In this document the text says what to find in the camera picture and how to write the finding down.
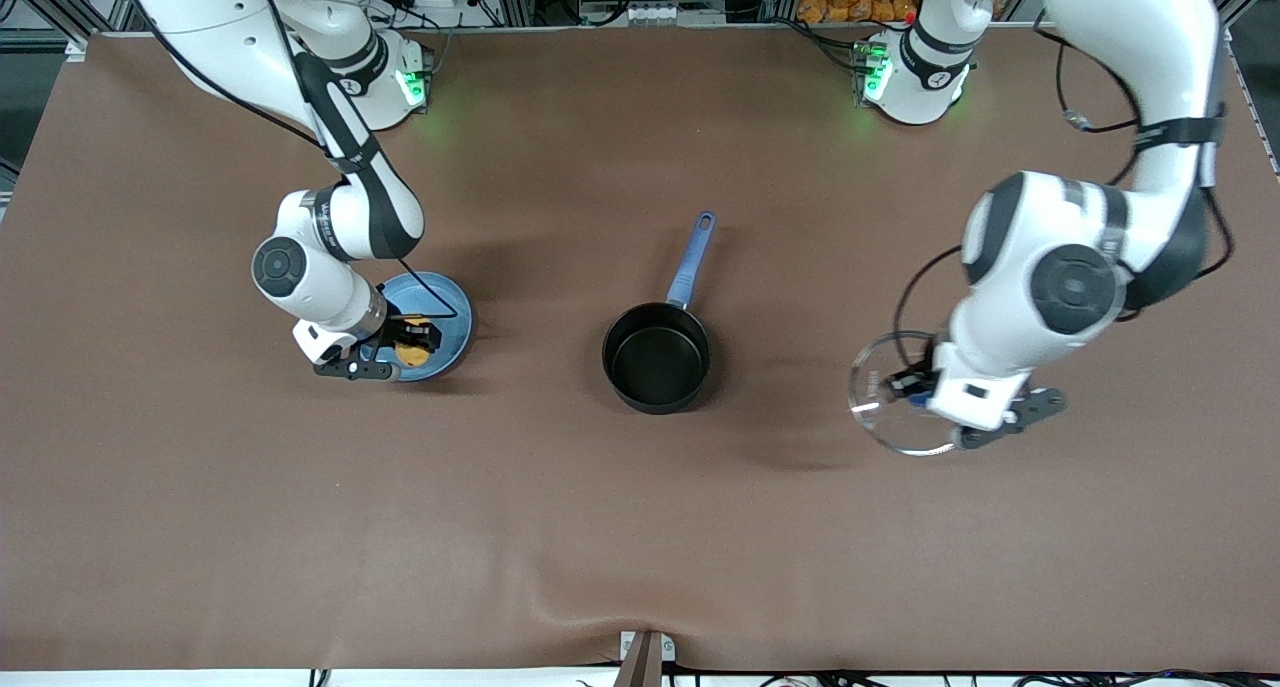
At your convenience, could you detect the yellow potato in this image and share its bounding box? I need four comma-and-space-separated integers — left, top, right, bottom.
393, 316, 431, 370

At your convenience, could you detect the glass lid with blue knob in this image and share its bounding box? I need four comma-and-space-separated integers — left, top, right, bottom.
848, 330, 966, 458

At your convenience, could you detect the blue round plate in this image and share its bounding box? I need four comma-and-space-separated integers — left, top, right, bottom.
375, 271, 475, 383

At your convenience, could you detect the dark green bowl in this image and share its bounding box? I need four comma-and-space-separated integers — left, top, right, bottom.
602, 211, 717, 415

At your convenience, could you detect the brown table mat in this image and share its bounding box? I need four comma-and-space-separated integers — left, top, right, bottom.
0, 29, 1280, 673

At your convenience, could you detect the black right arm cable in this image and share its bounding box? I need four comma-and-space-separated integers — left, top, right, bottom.
118, 0, 461, 320

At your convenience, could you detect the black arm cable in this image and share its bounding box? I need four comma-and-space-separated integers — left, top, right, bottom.
118, 0, 461, 320
893, 22, 1236, 368

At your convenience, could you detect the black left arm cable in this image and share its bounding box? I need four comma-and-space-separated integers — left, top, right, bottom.
893, 22, 1236, 368

